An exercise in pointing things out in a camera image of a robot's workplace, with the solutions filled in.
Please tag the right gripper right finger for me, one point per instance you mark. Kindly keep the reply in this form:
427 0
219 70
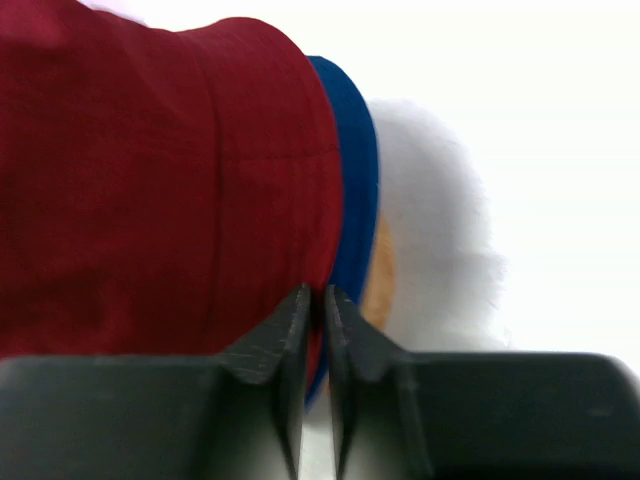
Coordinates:
399 414

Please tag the blue bucket hat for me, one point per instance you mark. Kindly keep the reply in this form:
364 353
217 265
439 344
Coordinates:
360 172

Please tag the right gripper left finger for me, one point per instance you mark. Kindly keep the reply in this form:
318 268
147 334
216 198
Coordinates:
234 415

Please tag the dark red knit hat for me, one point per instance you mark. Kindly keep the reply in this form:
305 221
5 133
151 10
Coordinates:
161 192

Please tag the light wooden hat stand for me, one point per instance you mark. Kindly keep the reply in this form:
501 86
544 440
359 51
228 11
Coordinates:
380 285

